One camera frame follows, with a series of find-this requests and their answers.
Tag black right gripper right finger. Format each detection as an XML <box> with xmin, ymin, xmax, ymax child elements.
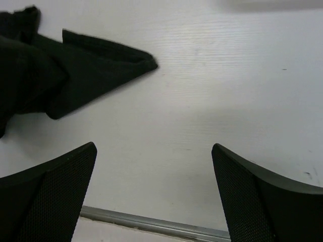
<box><xmin>211</xmin><ymin>144</ymin><xmax>322</xmax><ymax>241</ymax></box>

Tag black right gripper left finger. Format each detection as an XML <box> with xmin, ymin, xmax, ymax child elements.
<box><xmin>1</xmin><ymin>142</ymin><xmax>97</xmax><ymax>241</ymax></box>

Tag black trousers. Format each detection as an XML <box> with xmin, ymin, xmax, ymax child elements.
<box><xmin>1</xmin><ymin>6</ymin><xmax>158</xmax><ymax>134</ymax></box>

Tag aluminium table edge rail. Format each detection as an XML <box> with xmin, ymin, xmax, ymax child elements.
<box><xmin>80</xmin><ymin>206</ymin><xmax>231</xmax><ymax>241</ymax></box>

